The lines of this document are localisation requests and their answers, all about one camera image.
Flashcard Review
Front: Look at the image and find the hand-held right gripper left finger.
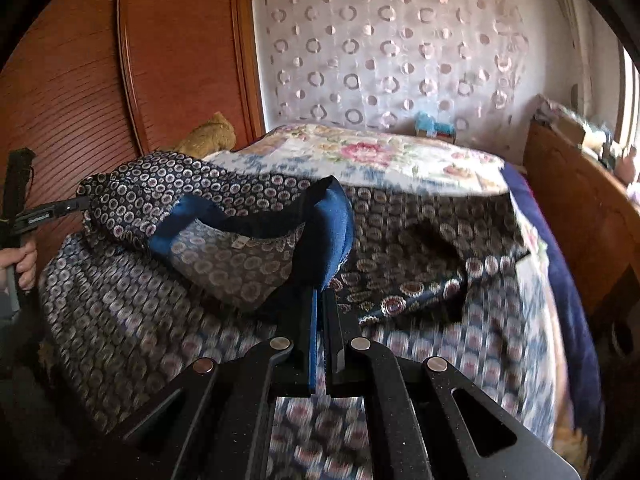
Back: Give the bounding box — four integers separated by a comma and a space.
65, 287, 319, 480

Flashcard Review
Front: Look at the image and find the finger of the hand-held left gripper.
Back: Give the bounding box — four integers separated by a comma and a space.
50, 197, 93, 220

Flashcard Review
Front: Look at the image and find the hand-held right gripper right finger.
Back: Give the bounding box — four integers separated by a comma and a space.
324, 289, 583, 480

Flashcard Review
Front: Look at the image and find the dark circle-patterned satin garment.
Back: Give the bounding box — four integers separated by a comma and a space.
37, 152, 531, 480

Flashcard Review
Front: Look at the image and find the person's left hand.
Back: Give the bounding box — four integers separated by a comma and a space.
0, 237, 39, 293

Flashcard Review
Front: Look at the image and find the yellow plush toy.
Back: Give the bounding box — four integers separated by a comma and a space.
172, 112, 237, 158

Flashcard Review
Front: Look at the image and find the wooden wardrobe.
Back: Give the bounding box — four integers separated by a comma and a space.
0, 0, 266, 281

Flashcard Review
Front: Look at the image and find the dark blue blanket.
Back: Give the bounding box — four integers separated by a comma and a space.
500, 162, 606, 461

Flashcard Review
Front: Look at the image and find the wooden side cabinet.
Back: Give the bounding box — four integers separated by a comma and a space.
522, 120, 640, 341

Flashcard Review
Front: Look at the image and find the stack of folded cloths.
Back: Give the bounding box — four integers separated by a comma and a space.
532, 94, 576, 128

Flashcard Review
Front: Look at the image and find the brown cardboard box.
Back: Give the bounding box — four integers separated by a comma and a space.
555, 116, 589, 147

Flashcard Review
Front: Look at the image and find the pink container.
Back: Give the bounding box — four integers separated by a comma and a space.
617, 152, 639, 184

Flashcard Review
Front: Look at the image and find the sheer circle-patterned wall curtain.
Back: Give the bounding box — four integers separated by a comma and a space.
252, 0, 556, 136

